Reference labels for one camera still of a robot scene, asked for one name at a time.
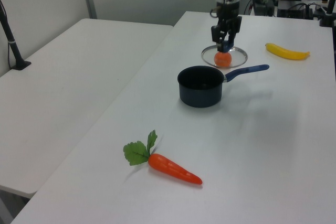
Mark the yellow banana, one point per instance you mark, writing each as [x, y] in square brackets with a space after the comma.
[287, 53]

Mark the orange mandarin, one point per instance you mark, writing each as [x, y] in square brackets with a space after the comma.
[223, 59]

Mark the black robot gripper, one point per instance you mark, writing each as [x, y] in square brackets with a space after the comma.
[228, 22]

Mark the glass lid with blue knob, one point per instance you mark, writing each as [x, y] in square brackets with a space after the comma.
[240, 56]

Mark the black electronics box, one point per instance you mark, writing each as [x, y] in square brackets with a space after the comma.
[263, 6]

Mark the orange carrot with green leaves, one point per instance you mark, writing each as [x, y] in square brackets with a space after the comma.
[170, 167]

